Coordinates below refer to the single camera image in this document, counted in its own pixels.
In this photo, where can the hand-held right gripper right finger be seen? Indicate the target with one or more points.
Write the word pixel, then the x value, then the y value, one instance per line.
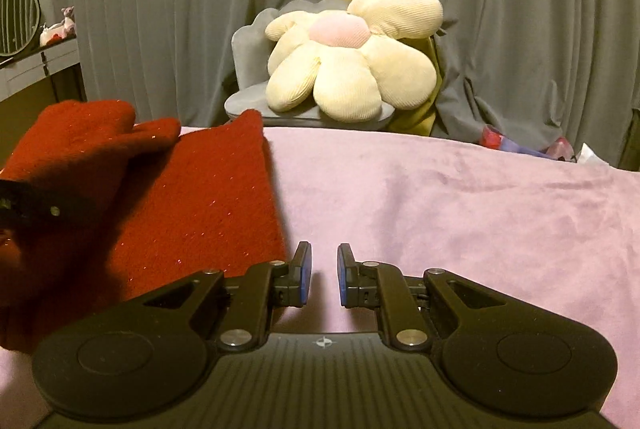
pixel 344 274

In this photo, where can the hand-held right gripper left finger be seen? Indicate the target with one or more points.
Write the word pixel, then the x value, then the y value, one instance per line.
pixel 305 274

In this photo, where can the red knitted cardigan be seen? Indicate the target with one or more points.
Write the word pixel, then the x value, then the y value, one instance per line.
pixel 190 209

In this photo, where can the pink and white plush toy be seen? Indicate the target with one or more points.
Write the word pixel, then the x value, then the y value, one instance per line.
pixel 60 29

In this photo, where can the white crumpled tissue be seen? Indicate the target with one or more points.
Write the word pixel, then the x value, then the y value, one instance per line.
pixel 592 155

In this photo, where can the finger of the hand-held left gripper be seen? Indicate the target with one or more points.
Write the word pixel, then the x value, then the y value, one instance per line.
pixel 50 209

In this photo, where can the pink plush blanket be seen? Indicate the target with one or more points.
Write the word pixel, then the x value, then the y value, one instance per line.
pixel 450 219

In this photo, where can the colourful crumpled cloth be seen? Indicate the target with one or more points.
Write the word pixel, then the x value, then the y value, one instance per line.
pixel 525 144

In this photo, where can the grey dressing table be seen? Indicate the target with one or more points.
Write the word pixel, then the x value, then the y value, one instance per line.
pixel 35 69

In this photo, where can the cream flower-shaped pillow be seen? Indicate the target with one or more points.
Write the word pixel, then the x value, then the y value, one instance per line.
pixel 345 59

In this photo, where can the grey shell-back chair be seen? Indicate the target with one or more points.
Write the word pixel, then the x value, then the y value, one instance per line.
pixel 250 41

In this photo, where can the oval dark-framed mirror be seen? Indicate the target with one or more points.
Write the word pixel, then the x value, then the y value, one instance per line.
pixel 19 19

